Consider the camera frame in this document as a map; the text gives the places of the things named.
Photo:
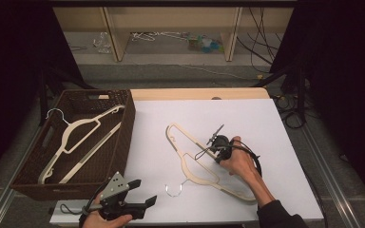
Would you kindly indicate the black stand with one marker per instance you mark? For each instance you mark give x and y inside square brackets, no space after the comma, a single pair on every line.
[301,95]

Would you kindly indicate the black curtain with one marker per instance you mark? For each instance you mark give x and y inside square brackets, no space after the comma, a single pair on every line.
[9,47]
[345,47]

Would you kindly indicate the clear plastic bag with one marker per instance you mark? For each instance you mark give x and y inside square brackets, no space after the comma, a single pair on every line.
[103,44]

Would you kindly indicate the beige wooden shelf unit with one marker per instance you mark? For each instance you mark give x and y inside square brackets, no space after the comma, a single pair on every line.
[171,22]

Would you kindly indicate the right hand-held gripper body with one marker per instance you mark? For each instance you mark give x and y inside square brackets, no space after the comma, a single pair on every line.
[222,144]

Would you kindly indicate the brown wicker basket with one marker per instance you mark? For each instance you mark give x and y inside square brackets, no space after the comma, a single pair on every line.
[107,158]

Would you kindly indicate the person's left hand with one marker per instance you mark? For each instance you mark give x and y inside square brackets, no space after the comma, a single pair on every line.
[101,221]

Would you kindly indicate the cream plastic clothes hanger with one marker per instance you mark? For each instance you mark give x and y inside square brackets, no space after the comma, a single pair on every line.
[76,123]
[183,164]

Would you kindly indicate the person's right hand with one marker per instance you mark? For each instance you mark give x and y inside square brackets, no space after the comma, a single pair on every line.
[242,163]

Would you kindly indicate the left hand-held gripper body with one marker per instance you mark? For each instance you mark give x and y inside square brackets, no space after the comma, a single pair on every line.
[115,185]

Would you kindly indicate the teal plastic clips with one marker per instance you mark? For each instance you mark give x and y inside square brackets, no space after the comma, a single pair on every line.
[206,44]

